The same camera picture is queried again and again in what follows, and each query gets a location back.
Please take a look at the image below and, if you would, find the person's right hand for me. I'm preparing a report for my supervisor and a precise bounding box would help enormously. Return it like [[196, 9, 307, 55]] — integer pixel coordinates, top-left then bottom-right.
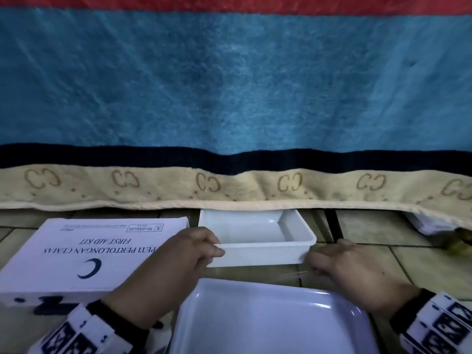
[[305, 239, 422, 318]]

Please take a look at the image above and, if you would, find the person's left hand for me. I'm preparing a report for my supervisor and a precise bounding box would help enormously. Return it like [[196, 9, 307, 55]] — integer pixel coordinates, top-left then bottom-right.
[[101, 228, 226, 331]]

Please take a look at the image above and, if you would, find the small white plastic tray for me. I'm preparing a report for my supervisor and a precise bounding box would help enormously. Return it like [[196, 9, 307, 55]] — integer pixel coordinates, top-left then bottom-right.
[[198, 208, 317, 269]]

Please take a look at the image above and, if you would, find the large white plastic tray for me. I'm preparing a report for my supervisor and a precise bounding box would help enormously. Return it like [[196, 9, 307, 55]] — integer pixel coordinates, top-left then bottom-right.
[[168, 278, 380, 354]]

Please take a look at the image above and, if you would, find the white object under rug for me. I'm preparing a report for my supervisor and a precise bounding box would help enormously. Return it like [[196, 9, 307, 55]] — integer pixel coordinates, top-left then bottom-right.
[[404, 211, 459, 236]]

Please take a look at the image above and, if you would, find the white first aid kit box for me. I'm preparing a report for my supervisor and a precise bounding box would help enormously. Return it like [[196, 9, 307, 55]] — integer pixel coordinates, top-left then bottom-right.
[[0, 217, 190, 308]]

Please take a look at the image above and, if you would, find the white marker-patterned right wrist band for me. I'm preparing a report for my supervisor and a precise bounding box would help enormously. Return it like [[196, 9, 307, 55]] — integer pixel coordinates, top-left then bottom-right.
[[390, 288, 472, 354]]

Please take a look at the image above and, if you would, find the white marker-patterned wrist band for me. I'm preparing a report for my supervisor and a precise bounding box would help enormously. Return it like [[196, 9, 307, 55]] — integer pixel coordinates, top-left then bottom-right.
[[390, 288, 472, 354], [36, 299, 150, 354]]

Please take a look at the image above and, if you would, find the white marker-patterned left wrist band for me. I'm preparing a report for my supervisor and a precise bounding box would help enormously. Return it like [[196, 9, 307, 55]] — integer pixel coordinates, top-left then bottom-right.
[[36, 299, 150, 354]]

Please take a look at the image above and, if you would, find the blue rug with beige border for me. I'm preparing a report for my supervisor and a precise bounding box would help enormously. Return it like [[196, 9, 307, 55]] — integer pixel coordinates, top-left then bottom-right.
[[0, 0, 472, 222]]

